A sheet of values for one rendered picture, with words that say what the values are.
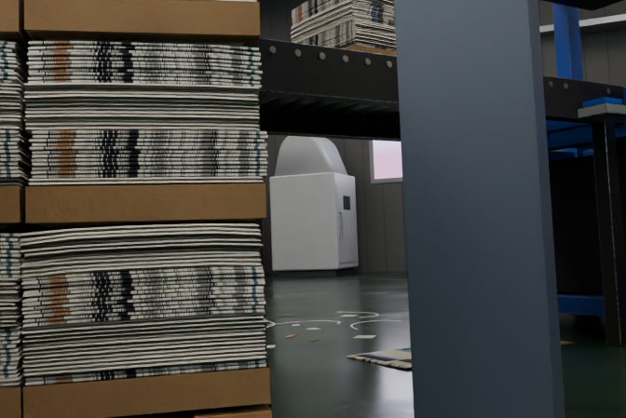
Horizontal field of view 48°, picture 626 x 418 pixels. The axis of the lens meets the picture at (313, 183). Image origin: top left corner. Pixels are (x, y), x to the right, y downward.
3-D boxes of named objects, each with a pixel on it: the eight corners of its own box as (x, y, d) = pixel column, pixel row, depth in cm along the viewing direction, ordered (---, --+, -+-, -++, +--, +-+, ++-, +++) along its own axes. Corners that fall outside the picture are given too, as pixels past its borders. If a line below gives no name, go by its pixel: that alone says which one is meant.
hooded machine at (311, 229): (361, 273, 777) (356, 134, 790) (341, 276, 716) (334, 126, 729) (297, 274, 806) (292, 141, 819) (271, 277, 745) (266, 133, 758)
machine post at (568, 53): (588, 312, 304) (564, -37, 317) (571, 311, 312) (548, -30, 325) (601, 311, 309) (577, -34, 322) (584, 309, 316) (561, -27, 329)
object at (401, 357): (405, 370, 186) (405, 366, 186) (346, 357, 210) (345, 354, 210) (505, 355, 205) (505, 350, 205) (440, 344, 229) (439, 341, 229)
